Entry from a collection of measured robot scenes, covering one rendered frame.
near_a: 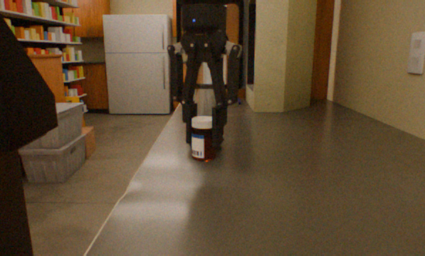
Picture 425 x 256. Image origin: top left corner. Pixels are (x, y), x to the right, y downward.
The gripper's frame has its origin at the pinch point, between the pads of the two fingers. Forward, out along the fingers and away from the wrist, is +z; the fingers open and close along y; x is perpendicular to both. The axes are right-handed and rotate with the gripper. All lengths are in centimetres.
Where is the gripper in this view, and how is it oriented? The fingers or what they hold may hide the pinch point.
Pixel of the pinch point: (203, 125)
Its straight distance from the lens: 59.2
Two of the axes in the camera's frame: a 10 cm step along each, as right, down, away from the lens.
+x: -4.1, 2.2, -8.8
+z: 0.0, 9.7, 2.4
